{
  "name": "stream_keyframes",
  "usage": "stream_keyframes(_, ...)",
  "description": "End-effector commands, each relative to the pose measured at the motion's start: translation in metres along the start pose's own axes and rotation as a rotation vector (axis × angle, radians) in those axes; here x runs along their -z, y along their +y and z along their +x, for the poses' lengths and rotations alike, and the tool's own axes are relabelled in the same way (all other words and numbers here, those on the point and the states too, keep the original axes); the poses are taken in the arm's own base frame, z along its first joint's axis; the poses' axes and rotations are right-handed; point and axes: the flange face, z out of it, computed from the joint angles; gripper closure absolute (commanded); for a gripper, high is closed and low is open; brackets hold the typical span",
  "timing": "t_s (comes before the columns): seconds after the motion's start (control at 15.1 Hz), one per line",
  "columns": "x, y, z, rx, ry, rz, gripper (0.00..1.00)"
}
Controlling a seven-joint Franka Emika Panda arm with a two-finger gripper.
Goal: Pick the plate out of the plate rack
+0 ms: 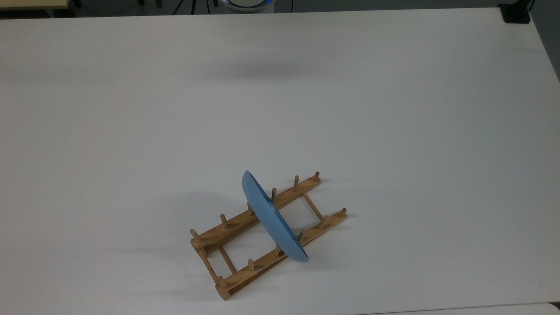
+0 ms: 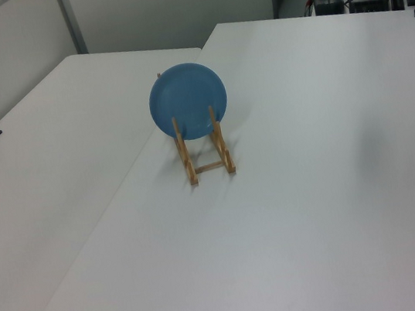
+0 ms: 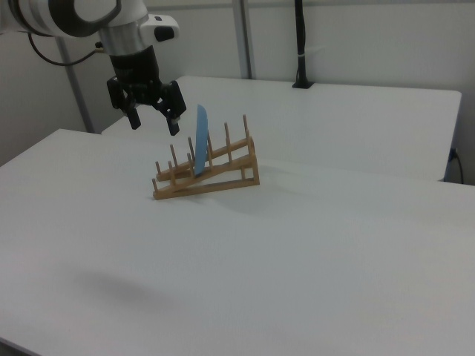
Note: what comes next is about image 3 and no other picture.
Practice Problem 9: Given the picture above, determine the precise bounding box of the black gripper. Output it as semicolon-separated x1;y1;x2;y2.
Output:
106;45;188;136

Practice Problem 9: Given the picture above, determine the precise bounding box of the blue round plate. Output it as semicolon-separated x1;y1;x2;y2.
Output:
193;104;210;177

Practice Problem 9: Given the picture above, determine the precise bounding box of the wooden plate rack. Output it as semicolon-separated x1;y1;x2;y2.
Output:
151;113;261;202

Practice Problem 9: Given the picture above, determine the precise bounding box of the black stand with white tie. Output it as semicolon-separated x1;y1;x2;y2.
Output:
291;0;316;90

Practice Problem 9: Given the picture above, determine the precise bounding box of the grey metal partition post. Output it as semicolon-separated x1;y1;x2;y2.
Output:
56;36;94;134
232;0;258;79

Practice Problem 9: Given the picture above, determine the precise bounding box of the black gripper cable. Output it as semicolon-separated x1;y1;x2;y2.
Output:
27;32;104;68

